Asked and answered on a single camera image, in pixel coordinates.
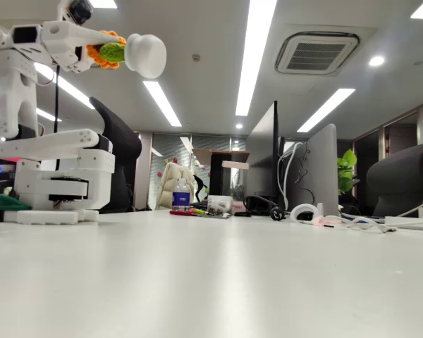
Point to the green highlighter pen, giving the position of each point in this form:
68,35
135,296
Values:
201,212

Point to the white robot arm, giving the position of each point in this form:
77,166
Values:
91,162

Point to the small pink box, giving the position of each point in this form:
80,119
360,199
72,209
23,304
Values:
239,206

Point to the pink ribbon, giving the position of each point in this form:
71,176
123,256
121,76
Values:
326,221

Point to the square ceiling air vent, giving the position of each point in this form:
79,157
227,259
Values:
317,54

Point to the clear water bottle blue label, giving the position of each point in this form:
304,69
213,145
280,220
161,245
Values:
180,197

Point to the black-edged monitor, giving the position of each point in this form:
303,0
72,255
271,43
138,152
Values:
275,141

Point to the ceiling smoke detector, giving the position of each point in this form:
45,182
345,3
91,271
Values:
196,57

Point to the red pen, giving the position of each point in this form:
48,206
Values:
181,212

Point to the green plastic object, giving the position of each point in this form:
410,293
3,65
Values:
3,202

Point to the crochet sunflower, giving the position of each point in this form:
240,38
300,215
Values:
148,56

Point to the clear plastic container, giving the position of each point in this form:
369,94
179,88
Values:
218,206

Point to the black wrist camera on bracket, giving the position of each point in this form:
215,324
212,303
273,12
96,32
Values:
77,10

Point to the black mesh office chair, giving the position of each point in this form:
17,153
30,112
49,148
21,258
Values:
123,148
398,179

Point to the white power strip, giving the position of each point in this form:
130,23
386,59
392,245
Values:
409,222

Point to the green leafy plant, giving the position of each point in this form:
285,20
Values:
345,172

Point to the beige jacket on chair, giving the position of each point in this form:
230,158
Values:
169,183

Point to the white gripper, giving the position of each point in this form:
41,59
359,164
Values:
64,43

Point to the grey monitor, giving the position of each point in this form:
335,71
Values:
322,169

